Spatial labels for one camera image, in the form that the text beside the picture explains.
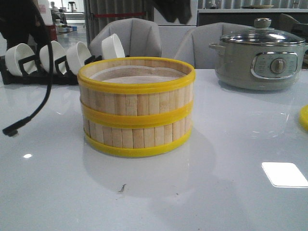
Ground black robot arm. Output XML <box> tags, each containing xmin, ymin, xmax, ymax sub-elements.
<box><xmin>0</xmin><ymin>0</ymin><xmax>49</xmax><ymax>49</ymax></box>
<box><xmin>152</xmin><ymin>0</ymin><xmax>192</xmax><ymax>24</ymax></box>

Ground white cabinet boxes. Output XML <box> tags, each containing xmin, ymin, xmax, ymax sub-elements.
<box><xmin>154</xmin><ymin>7</ymin><xmax>197</xmax><ymax>58</ymax></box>

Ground black bowl rack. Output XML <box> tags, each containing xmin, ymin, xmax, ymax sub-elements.
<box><xmin>0</xmin><ymin>54</ymin><xmax>104</xmax><ymax>86</ymax></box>

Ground right grey upholstered chair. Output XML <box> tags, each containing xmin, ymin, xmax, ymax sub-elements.
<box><xmin>173</xmin><ymin>22</ymin><xmax>249</xmax><ymax>69</ymax></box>

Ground red bin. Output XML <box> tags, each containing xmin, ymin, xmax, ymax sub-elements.
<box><xmin>46</xmin><ymin>25</ymin><xmax>57</xmax><ymax>41</ymax></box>

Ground grey electric cooking pot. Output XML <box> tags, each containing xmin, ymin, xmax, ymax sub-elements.
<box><xmin>209</xmin><ymin>42</ymin><xmax>308</xmax><ymax>90</ymax></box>

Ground bamboo steamer tray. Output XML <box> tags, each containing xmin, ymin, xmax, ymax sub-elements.
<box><xmin>83</xmin><ymin>115</ymin><xmax>193</xmax><ymax>158</ymax></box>
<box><xmin>77</xmin><ymin>57</ymin><xmax>195</xmax><ymax>128</ymax></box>

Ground grey upholstered chair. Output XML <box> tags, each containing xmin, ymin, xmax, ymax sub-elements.
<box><xmin>89</xmin><ymin>18</ymin><xmax>162</xmax><ymax>57</ymax></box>
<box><xmin>173</xmin><ymin>22</ymin><xmax>249</xmax><ymax>69</ymax></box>

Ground left grey upholstered chair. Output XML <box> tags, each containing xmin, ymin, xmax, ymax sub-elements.
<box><xmin>89</xmin><ymin>18</ymin><xmax>162</xmax><ymax>57</ymax></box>

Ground glass pot lid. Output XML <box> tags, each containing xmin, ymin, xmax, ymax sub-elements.
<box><xmin>220</xmin><ymin>18</ymin><xmax>305</xmax><ymax>46</ymax></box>

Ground woven bamboo steamer lid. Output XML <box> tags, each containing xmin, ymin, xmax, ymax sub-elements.
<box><xmin>298</xmin><ymin>105</ymin><xmax>308</xmax><ymax>131</ymax></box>

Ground white ceramic bowl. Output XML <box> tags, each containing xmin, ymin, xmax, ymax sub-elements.
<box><xmin>66</xmin><ymin>41</ymin><xmax>91</xmax><ymax>75</ymax></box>
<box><xmin>101</xmin><ymin>34</ymin><xmax>125</xmax><ymax>60</ymax></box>
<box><xmin>5</xmin><ymin>43</ymin><xmax>35</xmax><ymax>77</ymax></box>
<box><xmin>39</xmin><ymin>40</ymin><xmax>66</xmax><ymax>74</ymax></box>

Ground black cable with plug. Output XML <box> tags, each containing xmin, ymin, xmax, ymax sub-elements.
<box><xmin>2</xmin><ymin>4</ymin><xmax>53</xmax><ymax>138</ymax></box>

